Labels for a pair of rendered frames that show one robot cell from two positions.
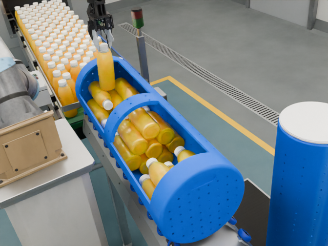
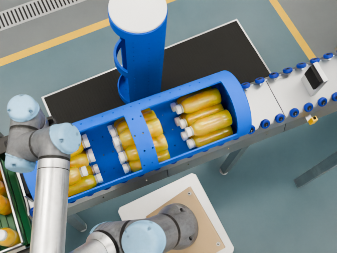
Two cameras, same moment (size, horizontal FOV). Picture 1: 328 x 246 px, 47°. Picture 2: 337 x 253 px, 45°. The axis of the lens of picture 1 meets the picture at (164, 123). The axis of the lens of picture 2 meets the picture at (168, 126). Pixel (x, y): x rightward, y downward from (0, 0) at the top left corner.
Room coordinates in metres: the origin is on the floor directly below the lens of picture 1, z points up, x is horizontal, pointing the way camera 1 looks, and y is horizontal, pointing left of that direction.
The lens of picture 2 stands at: (1.11, 0.62, 2.66)
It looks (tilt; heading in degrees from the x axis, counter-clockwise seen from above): 69 degrees down; 262
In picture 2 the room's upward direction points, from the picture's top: 9 degrees clockwise
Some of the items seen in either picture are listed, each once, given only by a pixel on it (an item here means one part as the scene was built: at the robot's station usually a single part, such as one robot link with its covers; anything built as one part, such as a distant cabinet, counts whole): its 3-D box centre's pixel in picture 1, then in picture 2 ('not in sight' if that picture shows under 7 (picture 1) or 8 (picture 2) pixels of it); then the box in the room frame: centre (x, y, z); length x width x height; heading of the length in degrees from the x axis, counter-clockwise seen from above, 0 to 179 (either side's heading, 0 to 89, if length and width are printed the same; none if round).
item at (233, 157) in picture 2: not in sight; (233, 157); (0.60, -0.08, 0.31); 0.06 x 0.06 x 0.63; 23
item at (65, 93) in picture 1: (67, 99); (8, 237); (1.64, 0.46, 0.99); 0.07 x 0.07 x 0.18
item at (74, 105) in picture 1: (102, 96); (9, 195); (1.66, 0.30, 0.96); 0.40 x 0.01 x 0.03; 113
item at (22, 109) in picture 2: not in sight; (26, 114); (1.44, 0.20, 1.62); 0.09 x 0.08 x 0.11; 90
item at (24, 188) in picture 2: not in sight; (27, 186); (1.59, 0.27, 0.99); 0.10 x 0.02 x 0.12; 113
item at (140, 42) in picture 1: (150, 114); not in sight; (2.08, 0.08, 0.55); 0.04 x 0.04 x 1.10; 23
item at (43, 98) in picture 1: (34, 88); not in sight; (1.67, 0.61, 1.05); 0.20 x 0.10 x 0.10; 23
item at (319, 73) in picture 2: not in sight; (312, 80); (0.36, -0.25, 1.00); 0.10 x 0.04 x 0.15; 113
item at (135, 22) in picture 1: (137, 21); not in sight; (2.08, 0.08, 1.18); 0.06 x 0.06 x 0.05
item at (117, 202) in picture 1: (119, 210); (74, 220); (1.50, 0.30, 0.31); 0.06 x 0.06 x 0.63; 23
